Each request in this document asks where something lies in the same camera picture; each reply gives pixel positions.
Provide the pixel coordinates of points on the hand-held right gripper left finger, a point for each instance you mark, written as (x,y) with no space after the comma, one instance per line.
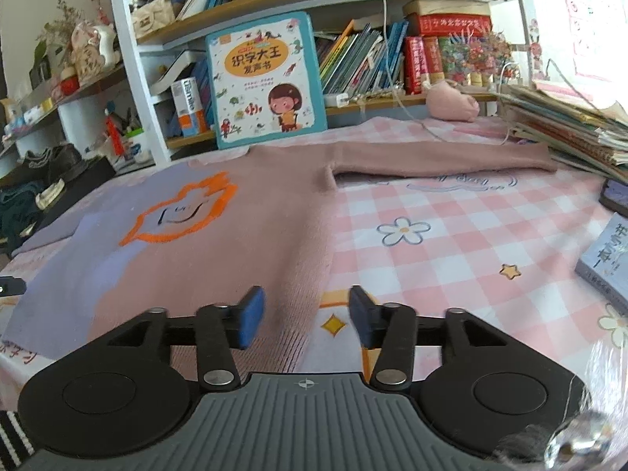
(251,316)

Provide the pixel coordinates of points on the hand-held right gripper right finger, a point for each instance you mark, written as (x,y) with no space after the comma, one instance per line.
(360,316)

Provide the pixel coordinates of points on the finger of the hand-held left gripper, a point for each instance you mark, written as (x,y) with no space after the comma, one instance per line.
(12,287)

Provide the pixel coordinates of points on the pink and purple sweater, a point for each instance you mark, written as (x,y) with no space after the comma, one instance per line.
(255,235)

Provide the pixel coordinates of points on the dark green clothes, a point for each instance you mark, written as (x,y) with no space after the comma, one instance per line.
(17,211)

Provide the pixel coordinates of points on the pink checked tablecloth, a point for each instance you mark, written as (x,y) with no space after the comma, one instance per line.
(441,255)

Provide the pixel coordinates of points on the black shoes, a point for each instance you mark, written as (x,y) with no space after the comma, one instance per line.
(51,162)

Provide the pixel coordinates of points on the black white striped cloth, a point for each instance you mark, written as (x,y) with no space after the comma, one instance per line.
(12,439)

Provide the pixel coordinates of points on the red tassel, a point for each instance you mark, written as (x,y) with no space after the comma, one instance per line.
(114,132)

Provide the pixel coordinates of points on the white pen holder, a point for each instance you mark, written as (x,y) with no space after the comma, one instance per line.
(135,144)

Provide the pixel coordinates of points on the red round ornament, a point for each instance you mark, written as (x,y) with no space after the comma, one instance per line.
(68,86)

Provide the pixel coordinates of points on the white and orange box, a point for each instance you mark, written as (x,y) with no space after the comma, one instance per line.
(189,108)

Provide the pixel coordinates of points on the white charger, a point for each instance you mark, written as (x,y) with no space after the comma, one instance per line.
(336,100)

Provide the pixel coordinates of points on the blue folders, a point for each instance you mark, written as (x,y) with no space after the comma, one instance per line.
(202,93)

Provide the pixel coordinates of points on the pink knit cloth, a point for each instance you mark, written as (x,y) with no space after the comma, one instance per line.
(451,102)

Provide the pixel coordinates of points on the large cartoon picture book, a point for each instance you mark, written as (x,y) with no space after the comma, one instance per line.
(265,83)

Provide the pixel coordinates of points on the white wooden bookshelf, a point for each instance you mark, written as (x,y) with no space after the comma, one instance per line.
(140,88)

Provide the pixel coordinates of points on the pink wrapped figurine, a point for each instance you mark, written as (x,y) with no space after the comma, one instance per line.
(91,51)

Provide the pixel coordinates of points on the grey-blue book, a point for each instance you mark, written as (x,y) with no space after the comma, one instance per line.
(606,260)

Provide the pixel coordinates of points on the red upright dictionary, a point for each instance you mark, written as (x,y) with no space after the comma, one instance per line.
(414,66)

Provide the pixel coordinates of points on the dried flower bunch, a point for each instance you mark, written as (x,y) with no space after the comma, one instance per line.
(56,34)

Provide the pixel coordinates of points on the row of thin colourful books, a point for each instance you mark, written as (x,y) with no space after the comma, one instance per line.
(363,59)

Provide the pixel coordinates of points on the floral patterned box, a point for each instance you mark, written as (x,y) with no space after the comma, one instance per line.
(473,59)

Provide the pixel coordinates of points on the dark phone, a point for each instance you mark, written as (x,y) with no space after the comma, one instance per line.
(615,196)

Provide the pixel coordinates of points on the stack of worn books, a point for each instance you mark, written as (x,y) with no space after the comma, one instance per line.
(574,127)

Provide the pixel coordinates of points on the red thick book lying flat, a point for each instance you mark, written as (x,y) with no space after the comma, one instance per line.
(451,24)

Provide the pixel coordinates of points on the side wall shelf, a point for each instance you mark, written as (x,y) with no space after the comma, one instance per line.
(88,84)

